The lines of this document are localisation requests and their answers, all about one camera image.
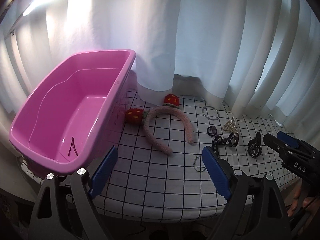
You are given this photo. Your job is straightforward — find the small silver ring bracelet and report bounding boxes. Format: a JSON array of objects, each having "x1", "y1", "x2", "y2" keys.
[{"x1": 194, "y1": 155, "x2": 207, "y2": 173}]

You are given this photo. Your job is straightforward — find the black studded leather bracelet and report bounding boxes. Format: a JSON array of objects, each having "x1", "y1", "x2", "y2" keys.
[{"x1": 211, "y1": 132, "x2": 240, "y2": 158}]

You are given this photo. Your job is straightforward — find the small dark scrunchie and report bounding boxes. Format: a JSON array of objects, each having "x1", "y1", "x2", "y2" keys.
[{"x1": 206, "y1": 126, "x2": 217, "y2": 138}]

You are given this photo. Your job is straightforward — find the pearl hair claw clip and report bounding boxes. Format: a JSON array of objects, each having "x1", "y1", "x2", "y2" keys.
[{"x1": 222, "y1": 117, "x2": 238, "y2": 133}]

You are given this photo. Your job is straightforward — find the large silver bangle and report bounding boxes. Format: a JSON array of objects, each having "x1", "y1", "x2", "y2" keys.
[{"x1": 202, "y1": 106, "x2": 220, "y2": 121}]

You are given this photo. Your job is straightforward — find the pink fuzzy strawberry headband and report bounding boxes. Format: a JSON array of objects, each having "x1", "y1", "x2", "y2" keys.
[{"x1": 125, "y1": 94, "x2": 195, "y2": 155}]

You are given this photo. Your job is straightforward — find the person's right hand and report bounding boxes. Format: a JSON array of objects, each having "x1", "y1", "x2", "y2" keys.
[{"x1": 287, "y1": 184, "x2": 319, "y2": 217}]

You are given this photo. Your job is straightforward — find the white black grid bedsheet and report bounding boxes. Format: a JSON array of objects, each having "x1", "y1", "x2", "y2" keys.
[{"x1": 93, "y1": 94, "x2": 299, "y2": 222}]

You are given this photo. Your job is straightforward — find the pink plastic storage bin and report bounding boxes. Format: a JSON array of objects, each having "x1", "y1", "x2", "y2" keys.
[{"x1": 9, "y1": 49, "x2": 136, "y2": 178}]

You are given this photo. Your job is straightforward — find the white curtain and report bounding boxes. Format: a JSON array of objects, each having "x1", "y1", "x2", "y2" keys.
[{"x1": 1, "y1": 0, "x2": 319, "y2": 147}]

